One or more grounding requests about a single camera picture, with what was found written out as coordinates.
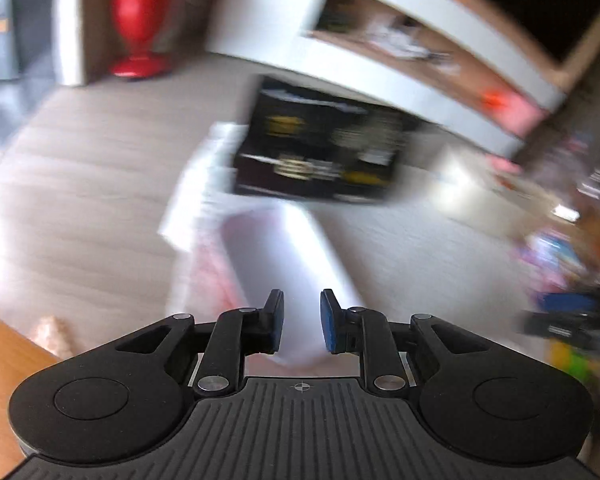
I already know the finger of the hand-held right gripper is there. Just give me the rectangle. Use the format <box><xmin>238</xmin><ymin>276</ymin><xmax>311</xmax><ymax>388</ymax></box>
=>
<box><xmin>539</xmin><ymin>286</ymin><xmax>600</xmax><ymax>317</ymax></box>
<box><xmin>517</xmin><ymin>310</ymin><xmax>600</xmax><ymax>353</ymax></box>

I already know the green toy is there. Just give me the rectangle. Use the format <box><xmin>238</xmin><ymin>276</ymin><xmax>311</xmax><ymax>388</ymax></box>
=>
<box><xmin>555</xmin><ymin>347</ymin><xmax>600</xmax><ymax>386</ymax></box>

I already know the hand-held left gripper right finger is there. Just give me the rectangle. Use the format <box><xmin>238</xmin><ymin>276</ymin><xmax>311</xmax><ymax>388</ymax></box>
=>
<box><xmin>319</xmin><ymin>288</ymin><xmax>496</xmax><ymax>399</ymax></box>

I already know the white and wood TV cabinet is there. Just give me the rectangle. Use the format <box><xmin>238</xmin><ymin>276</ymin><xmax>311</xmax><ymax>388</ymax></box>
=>
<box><xmin>207</xmin><ymin>0</ymin><xmax>568</xmax><ymax>163</ymax></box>

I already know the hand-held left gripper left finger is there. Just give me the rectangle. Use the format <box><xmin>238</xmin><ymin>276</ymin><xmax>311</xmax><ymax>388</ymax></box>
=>
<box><xmin>114</xmin><ymin>288</ymin><xmax>285</xmax><ymax>399</ymax></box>

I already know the red and white square container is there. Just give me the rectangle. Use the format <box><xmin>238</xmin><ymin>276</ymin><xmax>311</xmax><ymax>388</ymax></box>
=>
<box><xmin>177</xmin><ymin>206</ymin><xmax>363</xmax><ymax>367</ymax></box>

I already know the colourful snack packet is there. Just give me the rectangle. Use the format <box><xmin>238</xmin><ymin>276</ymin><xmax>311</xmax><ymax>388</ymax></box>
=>
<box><xmin>512</xmin><ymin>232</ymin><xmax>598</xmax><ymax>296</ymax></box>

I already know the red vase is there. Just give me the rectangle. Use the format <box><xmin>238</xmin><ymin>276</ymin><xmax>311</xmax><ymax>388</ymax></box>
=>
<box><xmin>106</xmin><ymin>0</ymin><xmax>190</xmax><ymax>80</ymax></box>

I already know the wood-framed television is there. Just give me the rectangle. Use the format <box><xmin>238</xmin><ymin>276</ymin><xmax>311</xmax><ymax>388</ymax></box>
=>
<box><xmin>420</xmin><ymin>0</ymin><xmax>600</xmax><ymax>81</ymax></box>

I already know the black printed box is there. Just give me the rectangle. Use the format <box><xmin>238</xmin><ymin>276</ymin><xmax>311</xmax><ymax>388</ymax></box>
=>
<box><xmin>231</xmin><ymin>75</ymin><xmax>418</xmax><ymax>206</ymax></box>

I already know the orange wooden table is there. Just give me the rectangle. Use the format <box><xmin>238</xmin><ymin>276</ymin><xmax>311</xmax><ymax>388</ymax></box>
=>
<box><xmin>0</xmin><ymin>306</ymin><xmax>63</xmax><ymax>480</ymax></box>

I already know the white textured mat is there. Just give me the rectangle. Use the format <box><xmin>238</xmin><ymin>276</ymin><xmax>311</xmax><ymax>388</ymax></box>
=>
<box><xmin>156</xmin><ymin>121</ymin><xmax>253</xmax><ymax>311</ymax></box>

